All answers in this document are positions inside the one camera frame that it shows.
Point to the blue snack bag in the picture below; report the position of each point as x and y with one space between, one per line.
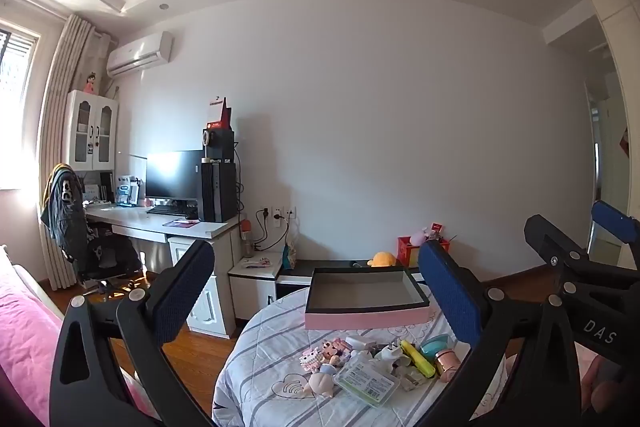
288 257

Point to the black keyboard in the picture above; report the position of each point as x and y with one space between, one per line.
167 210

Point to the small red card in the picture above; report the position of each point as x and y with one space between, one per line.
437 227

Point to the black speaker box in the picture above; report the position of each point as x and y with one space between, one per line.
218 143

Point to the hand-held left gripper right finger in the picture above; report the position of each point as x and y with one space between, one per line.
450 294

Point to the person's right hand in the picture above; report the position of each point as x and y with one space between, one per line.
600 382

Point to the white bed frame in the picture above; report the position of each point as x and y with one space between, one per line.
35 292

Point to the white wall sockets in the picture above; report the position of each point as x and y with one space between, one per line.
277 213

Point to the window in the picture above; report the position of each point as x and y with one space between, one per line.
12 107

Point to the dark jacket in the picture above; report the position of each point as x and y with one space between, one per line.
62 212

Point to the red storage box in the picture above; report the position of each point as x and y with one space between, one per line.
407 252

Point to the yellow highlighter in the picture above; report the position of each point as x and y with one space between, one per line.
419 359

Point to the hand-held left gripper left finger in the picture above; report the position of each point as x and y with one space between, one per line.
182 294

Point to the white glass-door cabinet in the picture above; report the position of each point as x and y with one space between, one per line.
92 132

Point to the black computer monitor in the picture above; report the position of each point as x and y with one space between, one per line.
172 174

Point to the black computer tower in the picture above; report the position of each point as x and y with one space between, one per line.
219 192

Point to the yellow octopus plush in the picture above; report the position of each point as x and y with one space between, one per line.
382 259

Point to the small baby doll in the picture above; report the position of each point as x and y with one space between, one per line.
320 382

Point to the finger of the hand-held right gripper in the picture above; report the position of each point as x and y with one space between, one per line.
615 219
560 252

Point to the black white low cabinet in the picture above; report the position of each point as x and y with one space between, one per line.
295 279

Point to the teal round container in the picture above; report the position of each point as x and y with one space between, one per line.
436 344

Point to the red door ornament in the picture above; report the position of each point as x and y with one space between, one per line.
624 139

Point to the rose gold cylinder jar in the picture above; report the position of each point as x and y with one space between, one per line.
446 363

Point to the white nightstand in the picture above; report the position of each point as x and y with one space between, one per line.
255 287

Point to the beige curtain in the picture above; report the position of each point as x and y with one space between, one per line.
65 72

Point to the white computer desk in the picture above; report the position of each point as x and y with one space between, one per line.
135 222

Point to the clear green plastic case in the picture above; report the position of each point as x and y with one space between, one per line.
367 382

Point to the pink blanket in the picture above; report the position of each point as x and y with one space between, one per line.
25 337

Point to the blue white desk box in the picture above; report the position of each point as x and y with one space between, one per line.
126 192

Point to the pink mouse pad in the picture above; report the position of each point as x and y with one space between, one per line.
180 222

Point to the pink plush toy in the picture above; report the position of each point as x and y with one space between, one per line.
419 235

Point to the white air conditioner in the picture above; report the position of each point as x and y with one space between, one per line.
140 54

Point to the black office chair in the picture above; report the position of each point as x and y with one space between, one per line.
110 257

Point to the white pink block cat toy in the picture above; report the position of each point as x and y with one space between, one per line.
310 359

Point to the cream wardrobe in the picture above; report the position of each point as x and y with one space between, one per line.
615 7

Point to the striped white quilt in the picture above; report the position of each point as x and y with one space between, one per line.
270 357

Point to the pink doll figure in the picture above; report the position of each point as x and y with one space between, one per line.
90 84

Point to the pink cardboard box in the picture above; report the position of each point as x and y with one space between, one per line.
365 319

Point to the pink packet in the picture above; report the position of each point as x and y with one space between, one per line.
256 263

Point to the white round-head figurine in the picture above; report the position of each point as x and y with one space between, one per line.
390 354

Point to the orange-capped bottle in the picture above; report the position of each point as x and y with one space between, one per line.
246 239

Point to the pink multicolour block toy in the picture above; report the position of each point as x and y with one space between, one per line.
334 349

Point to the red desk calendar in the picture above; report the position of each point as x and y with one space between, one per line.
220 112

